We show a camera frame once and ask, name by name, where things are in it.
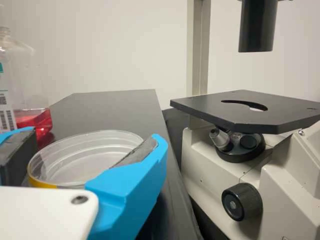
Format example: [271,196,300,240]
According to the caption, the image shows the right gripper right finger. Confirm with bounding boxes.
[84,133,169,240]

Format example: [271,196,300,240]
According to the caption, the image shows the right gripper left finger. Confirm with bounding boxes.
[0,126,38,187]

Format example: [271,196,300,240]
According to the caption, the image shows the petri dish lid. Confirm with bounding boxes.
[27,129,146,190]

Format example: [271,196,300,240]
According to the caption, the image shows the red liquid bottle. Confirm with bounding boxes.
[0,26,55,144]

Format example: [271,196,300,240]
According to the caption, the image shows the black platform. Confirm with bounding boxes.
[21,88,204,240]

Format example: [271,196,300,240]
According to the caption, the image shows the cream microscope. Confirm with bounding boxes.
[169,0,320,240]

